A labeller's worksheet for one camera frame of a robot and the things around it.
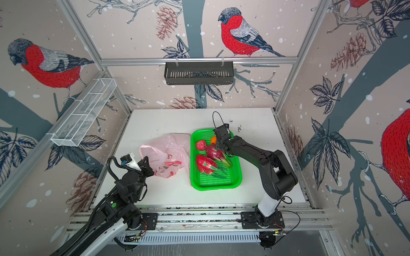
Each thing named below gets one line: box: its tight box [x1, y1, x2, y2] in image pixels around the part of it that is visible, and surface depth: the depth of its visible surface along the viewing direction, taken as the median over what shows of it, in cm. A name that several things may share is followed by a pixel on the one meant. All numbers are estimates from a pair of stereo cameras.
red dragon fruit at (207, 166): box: [195, 154, 228, 179], surface depth 87 cm
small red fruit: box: [196, 139, 207, 151], surface depth 97 cm
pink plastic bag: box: [139, 133, 191, 179], surface depth 90 cm
